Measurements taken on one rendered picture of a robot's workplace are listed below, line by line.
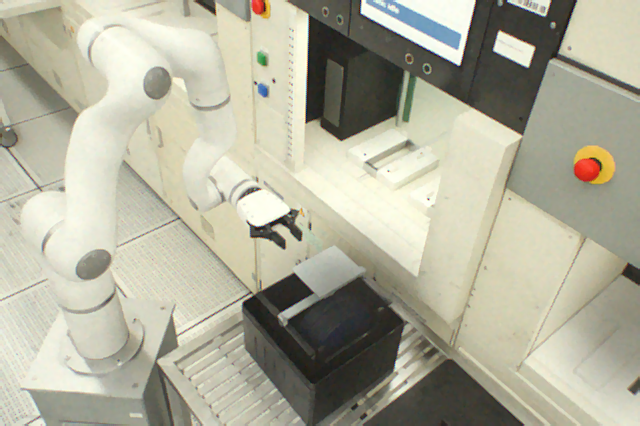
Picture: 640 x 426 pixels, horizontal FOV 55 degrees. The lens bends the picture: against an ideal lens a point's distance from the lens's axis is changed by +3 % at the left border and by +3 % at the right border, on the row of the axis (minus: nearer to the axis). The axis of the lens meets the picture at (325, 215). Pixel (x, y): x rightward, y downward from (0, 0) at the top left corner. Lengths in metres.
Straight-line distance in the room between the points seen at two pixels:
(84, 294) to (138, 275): 1.39
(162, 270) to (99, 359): 1.25
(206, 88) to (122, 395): 0.73
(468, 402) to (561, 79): 0.71
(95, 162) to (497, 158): 0.76
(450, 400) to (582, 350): 0.36
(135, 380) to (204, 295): 1.16
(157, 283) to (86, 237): 1.50
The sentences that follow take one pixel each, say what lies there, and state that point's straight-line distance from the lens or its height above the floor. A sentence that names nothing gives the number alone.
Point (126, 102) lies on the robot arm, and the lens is 1.14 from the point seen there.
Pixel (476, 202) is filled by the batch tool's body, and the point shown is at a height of 1.25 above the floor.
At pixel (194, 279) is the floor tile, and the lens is 2.72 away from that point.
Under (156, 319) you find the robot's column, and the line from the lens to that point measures 1.63.
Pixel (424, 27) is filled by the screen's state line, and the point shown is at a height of 1.51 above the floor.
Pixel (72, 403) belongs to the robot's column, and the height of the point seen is 0.70.
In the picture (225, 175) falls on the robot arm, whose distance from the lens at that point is 1.48.
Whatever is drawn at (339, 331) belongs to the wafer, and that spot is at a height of 0.96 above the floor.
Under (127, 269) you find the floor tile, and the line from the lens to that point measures 2.82.
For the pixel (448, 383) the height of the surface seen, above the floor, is 0.86.
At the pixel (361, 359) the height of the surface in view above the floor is 0.91.
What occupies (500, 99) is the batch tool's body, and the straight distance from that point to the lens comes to 1.19.
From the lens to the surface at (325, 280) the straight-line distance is 1.26.
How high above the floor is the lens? 2.03
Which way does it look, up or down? 43 degrees down
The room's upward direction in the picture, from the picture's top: 4 degrees clockwise
